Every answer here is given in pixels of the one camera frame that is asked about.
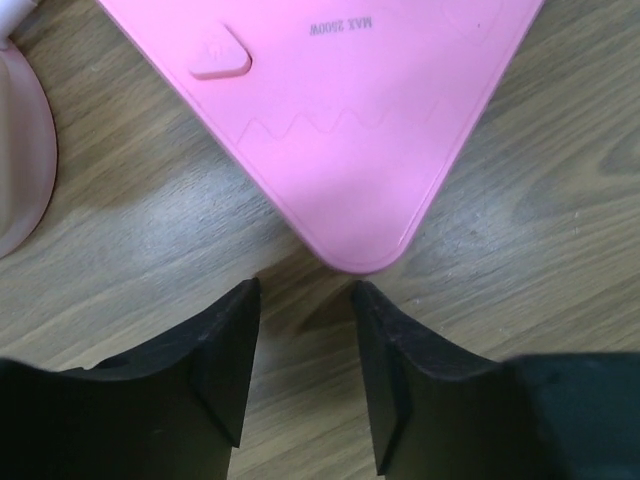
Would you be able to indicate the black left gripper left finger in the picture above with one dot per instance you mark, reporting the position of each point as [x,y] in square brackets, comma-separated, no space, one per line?
[172,407]

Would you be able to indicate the pink triangular power strip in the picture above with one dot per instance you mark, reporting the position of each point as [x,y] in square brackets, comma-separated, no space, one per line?
[347,114]

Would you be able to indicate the round pink power strip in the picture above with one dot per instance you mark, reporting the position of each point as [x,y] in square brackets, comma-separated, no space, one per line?
[29,151]

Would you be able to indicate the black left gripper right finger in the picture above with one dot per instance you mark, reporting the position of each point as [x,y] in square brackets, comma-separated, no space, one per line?
[439,411]

